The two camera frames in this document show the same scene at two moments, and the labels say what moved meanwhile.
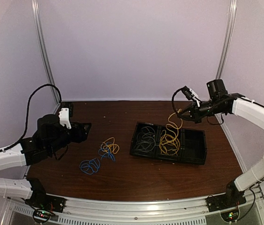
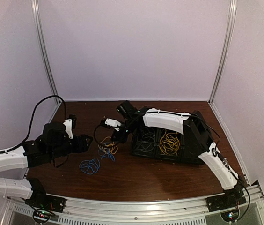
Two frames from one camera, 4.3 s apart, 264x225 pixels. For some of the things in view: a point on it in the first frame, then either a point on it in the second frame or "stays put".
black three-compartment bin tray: [180, 145] stays put
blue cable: [106, 153] stays put
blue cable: [90, 167] stays put
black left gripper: [79, 134] → [80, 146]
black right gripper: [195, 114] → [123, 138]
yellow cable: [169, 144] stays put
